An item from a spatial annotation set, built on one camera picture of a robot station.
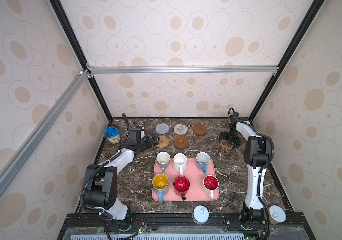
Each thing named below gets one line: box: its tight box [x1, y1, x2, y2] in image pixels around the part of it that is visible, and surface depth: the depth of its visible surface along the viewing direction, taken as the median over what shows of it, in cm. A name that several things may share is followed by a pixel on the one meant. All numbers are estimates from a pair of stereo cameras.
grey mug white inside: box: [156, 151, 171, 172], surface depth 89 cm
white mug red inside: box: [201, 175, 219, 200], surface depth 81 cm
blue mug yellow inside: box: [152, 173, 169, 203], surface depth 79 cm
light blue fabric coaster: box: [155, 123, 170, 135], surface depth 115 cm
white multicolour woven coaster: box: [173, 124, 188, 135], surface depth 115 cm
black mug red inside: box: [173, 176, 190, 201], surface depth 81 cm
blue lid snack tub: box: [104, 126, 121, 145], surface depth 101 cm
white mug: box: [173, 152, 188, 176], surface depth 88 cm
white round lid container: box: [192, 205, 210, 225], surface depth 73 cm
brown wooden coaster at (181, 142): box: [173, 136, 189, 149], surface depth 108 cm
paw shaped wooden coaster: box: [219, 139, 233, 150], surface depth 105 cm
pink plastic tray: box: [152, 157, 220, 202], surface depth 87 cm
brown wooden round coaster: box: [193, 124, 208, 136], surface depth 115 cm
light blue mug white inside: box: [196, 151, 211, 174], surface depth 87 cm
